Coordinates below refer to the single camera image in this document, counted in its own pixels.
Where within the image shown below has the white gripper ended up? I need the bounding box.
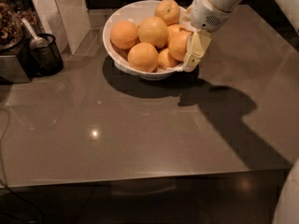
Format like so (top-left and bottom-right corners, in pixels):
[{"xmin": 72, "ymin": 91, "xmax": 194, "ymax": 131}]
[{"xmin": 179, "ymin": 0, "xmax": 231, "ymax": 72}]

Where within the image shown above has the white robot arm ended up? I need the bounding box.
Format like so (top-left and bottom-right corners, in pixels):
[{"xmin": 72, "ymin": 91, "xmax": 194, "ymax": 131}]
[{"xmin": 183, "ymin": 0, "xmax": 299, "ymax": 224}]

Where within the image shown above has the orange at bowl top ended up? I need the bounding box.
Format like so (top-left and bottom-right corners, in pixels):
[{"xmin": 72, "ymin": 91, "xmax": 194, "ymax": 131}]
[{"xmin": 154, "ymin": 0, "xmax": 180, "ymax": 25}]

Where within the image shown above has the orange at bowl front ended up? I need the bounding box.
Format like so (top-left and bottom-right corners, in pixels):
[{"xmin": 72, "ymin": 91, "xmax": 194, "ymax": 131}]
[{"xmin": 127, "ymin": 43, "xmax": 158, "ymax": 73}]

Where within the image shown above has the white ceramic bowl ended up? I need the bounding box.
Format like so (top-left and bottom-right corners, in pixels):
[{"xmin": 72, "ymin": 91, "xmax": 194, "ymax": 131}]
[{"xmin": 103, "ymin": 0, "xmax": 185, "ymax": 80}]

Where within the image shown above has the small orange behind centre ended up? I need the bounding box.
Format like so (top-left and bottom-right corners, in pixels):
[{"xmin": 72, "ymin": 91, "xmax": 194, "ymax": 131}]
[{"xmin": 167, "ymin": 24, "xmax": 189, "ymax": 44}]

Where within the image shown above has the small orange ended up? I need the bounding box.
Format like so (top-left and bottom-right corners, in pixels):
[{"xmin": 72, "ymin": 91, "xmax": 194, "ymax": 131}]
[
  {"xmin": 167, "ymin": 24, "xmax": 189, "ymax": 44},
  {"xmin": 158, "ymin": 49, "xmax": 179, "ymax": 70}
]

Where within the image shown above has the small orange at front right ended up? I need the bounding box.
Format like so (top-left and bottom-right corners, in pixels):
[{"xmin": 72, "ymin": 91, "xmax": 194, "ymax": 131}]
[{"xmin": 158, "ymin": 49, "xmax": 179, "ymax": 70}]

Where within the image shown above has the white scoop utensil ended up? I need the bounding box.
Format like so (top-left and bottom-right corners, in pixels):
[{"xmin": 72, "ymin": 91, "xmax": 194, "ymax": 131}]
[{"xmin": 21, "ymin": 18, "xmax": 49, "ymax": 49}]

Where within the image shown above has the black mesh cup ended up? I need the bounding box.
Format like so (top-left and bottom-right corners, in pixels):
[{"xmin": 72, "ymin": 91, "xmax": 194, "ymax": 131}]
[{"xmin": 23, "ymin": 34, "xmax": 64, "ymax": 76}]

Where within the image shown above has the steel appliance base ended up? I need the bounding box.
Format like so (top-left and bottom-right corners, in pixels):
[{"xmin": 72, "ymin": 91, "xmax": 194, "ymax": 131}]
[{"xmin": 0, "ymin": 45, "xmax": 32, "ymax": 84}]

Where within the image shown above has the black cable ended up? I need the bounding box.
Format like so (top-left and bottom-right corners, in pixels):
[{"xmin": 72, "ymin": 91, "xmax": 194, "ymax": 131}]
[{"xmin": 0, "ymin": 107, "xmax": 45, "ymax": 224}]

